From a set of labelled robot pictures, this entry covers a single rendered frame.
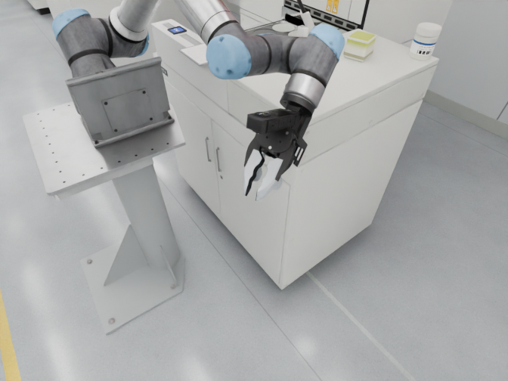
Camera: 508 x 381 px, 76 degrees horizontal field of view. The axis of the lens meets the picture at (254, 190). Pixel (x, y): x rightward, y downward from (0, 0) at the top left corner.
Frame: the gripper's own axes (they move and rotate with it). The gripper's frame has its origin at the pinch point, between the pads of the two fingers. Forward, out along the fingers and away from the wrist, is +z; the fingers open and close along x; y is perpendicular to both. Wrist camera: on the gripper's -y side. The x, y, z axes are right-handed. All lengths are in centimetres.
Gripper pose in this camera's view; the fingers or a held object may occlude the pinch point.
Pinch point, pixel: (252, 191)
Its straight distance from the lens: 62.4
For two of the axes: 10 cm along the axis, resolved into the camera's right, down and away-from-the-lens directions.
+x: -8.1, -3.6, 4.6
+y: 4.1, 2.1, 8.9
